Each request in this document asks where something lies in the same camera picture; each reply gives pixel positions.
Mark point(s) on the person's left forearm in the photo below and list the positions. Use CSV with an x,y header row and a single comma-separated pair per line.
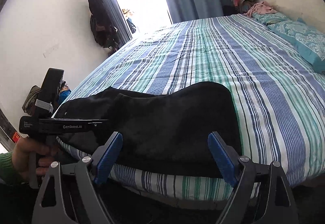
x,y
7,168

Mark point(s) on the person's left hand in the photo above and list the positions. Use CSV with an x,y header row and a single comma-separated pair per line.
x,y
21,155

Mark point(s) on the small red object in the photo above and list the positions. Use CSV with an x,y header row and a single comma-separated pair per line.
x,y
15,137

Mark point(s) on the dark bag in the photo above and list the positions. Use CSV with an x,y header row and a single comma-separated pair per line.
x,y
229,10

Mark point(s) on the small teal patterned pillow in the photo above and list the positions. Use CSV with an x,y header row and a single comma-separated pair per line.
x,y
271,18

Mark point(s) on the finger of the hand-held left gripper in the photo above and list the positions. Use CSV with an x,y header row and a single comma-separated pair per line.
x,y
83,121

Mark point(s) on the black pants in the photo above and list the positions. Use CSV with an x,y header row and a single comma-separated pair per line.
x,y
165,132

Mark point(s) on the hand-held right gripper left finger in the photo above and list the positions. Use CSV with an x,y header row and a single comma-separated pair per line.
x,y
108,160

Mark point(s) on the tan cloth pile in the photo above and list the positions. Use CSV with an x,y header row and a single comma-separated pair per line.
x,y
30,99

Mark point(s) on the pink cloth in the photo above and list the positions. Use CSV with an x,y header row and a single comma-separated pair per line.
x,y
261,8

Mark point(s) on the narrow blue curtain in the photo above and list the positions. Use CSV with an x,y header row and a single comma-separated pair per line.
x,y
109,5

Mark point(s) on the bed with striped sheet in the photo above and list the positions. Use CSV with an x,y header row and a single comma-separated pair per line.
x,y
228,61

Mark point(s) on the large teal patterned pillow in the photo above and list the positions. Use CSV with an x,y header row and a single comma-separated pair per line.
x,y
304,41

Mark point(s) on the coat rack with dark clothes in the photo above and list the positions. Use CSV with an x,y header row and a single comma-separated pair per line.
x,y
101,25

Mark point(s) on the clothes on balcony rack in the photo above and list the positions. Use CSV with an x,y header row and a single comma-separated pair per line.
x,y
129,22

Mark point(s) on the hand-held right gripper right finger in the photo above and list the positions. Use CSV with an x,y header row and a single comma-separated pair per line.
x,y
222,158

